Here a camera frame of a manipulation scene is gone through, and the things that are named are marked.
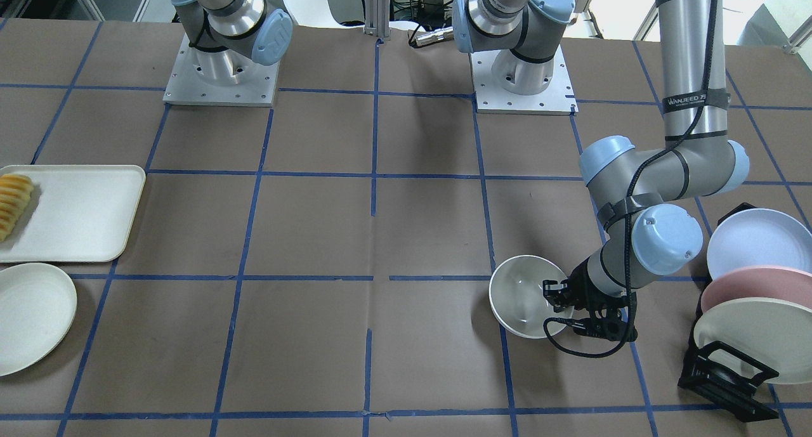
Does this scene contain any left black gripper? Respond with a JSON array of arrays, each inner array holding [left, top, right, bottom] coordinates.
[[542, 263, 609, 313]]

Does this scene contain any white ceramic bowl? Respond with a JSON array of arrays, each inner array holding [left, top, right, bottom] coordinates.
[[489, 255, 573, 339]]

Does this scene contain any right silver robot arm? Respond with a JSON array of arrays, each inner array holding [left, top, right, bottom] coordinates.
[[171, 0, 294, 85]]

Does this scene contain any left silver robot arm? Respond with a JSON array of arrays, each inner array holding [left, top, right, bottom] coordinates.
[[452, 0, 749, 311]]

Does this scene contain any black dish rack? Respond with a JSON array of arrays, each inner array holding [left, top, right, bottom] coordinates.
[[676, 202, 781, 422]]

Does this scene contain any light blue plate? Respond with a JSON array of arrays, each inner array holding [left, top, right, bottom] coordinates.
[[707, 208, 811, 279]]

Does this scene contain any beige plate in rack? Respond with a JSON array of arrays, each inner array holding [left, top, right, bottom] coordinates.
[[693, 297, 811, 384]]

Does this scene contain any pink plate in rack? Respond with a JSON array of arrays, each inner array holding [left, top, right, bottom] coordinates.
[[700, 264, 811, 311]]

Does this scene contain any white plastic chair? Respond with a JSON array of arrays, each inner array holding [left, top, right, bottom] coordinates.
[[282, 0, 365, 29]]

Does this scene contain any cream rectangular tray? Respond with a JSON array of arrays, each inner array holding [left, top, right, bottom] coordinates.
[[1, 164, 146, 263]]

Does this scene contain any cream round plate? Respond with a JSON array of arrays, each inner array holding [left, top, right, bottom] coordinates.
[[1, 263, 77, 376]]

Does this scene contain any sliced yellow mango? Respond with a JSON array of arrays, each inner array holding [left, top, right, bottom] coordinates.
[[1, 173, 34, 242]]

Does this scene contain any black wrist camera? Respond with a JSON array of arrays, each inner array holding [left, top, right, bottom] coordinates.
[[572, 308, 638, 342]]

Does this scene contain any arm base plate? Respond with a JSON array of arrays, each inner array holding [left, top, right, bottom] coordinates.
[[163, 36, 280, 108], [470, 48, 579, 115]]

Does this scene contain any aluminium frame post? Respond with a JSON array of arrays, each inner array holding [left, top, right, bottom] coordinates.
[[362, 0, 391, 41]]

